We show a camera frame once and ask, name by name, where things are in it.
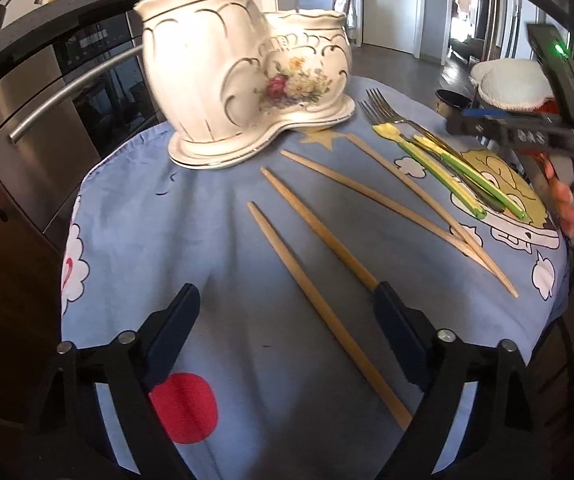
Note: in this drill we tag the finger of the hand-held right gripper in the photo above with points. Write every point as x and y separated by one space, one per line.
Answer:
527 135

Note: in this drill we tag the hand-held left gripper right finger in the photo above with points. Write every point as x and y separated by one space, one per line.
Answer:
397 325

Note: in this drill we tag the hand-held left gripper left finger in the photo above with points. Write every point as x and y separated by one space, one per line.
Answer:
179 320

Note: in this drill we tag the wooden chopstick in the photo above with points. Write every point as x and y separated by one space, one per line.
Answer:
417 185
317 305
312 220
382 200

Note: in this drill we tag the metal fork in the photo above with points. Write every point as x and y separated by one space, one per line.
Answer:
382 105

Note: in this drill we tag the white floral ceramic utensil holder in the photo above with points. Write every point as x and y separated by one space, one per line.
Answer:
202 75

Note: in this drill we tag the white cushion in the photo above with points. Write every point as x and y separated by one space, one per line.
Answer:
512 85

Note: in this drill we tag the blue printed tablecloth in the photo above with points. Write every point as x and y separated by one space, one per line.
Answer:
217 240

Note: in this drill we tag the steel refrigerator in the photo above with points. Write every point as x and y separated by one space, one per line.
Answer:
509 20

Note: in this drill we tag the white door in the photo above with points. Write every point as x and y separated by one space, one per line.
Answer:
392 10

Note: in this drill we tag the chair with white cloth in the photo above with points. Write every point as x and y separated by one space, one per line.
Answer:
346 5

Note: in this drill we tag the stainless steel oven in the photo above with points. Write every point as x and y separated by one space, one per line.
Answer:
32 125

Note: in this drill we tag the dark kitchen countertop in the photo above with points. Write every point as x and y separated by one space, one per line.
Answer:
42 25

